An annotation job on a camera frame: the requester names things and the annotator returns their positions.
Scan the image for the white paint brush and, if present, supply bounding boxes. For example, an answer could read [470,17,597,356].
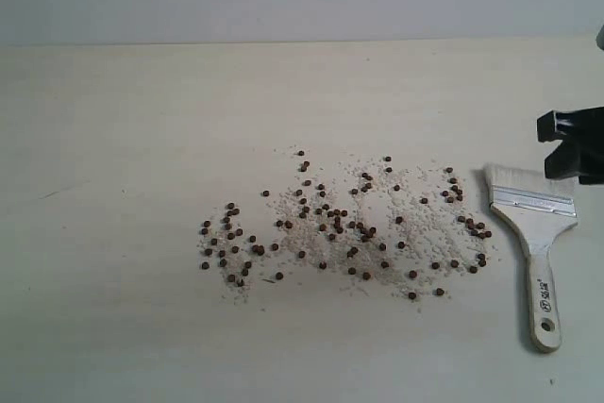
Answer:
[483,163,578,353]

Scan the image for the scattered rice and brown pellets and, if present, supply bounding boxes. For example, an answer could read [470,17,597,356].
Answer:
[196,147,495,302]

